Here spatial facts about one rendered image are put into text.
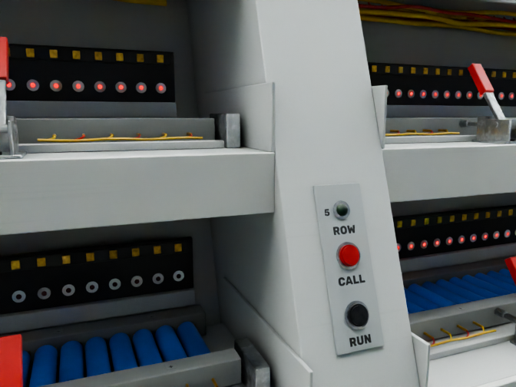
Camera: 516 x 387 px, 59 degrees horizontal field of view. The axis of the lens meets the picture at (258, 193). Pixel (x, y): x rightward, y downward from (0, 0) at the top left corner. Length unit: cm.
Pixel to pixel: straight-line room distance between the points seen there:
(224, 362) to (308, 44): 26
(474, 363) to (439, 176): 17
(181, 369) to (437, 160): 27
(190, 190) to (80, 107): 21
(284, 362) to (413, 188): 18
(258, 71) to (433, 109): 36
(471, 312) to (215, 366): 26
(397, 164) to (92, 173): 24
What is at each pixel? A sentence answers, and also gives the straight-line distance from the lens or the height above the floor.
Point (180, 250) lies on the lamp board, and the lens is 46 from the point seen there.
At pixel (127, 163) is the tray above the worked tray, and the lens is 31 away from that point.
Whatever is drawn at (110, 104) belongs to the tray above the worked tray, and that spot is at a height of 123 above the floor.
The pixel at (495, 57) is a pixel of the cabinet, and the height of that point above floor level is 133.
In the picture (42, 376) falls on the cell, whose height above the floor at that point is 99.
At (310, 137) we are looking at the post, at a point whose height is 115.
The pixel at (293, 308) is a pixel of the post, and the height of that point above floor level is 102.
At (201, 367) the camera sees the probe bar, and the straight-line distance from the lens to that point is 38.
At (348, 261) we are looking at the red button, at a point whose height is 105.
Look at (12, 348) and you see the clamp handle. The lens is 33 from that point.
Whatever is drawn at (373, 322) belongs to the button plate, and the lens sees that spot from 36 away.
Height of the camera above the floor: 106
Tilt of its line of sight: 8 degrees up
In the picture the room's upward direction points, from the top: 7 degrees counter-clockwise
